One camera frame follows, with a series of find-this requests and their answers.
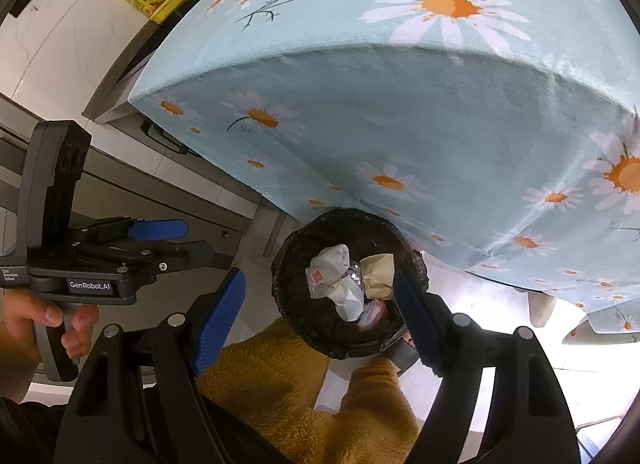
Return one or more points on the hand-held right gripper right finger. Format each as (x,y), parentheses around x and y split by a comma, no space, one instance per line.
(412,314)

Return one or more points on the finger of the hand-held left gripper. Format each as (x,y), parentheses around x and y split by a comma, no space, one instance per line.
(157,230)
(185,251)

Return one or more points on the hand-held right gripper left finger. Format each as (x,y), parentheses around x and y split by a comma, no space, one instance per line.
(217,319)

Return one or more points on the red and white wrapper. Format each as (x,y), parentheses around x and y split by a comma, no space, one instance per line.
(372,315)

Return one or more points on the brown paper bag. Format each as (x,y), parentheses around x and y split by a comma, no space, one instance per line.
(377,274)

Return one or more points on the bin with black liner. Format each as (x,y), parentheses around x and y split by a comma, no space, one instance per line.
(300,304)

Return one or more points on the clear wrapper with red label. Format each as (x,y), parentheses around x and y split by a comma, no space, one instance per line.
(325,269)

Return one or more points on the person's left hand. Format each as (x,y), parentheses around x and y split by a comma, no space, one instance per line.
(82,329)

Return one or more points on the person's foot in slipper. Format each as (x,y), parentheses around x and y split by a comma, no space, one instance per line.
(402,356)

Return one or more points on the person's yellow fuzzy pants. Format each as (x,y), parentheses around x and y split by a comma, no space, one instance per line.
(280,394)

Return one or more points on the blue daisy tablecloth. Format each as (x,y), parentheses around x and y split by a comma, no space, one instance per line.
(425,119)

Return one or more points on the small black wall switch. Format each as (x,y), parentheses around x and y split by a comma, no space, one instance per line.
(22,3)

